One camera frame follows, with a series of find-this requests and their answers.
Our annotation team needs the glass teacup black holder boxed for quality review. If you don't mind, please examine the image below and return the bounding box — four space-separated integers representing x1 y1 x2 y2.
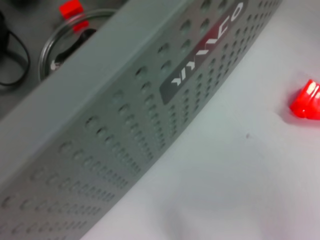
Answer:
38 8 119 84

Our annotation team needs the grey perforated plastic storage bin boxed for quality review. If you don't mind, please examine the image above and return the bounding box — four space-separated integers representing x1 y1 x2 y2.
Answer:
0 0 287 240

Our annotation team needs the red sloped toy brick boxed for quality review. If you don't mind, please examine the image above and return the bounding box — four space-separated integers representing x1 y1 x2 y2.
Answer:
289 79 320 123

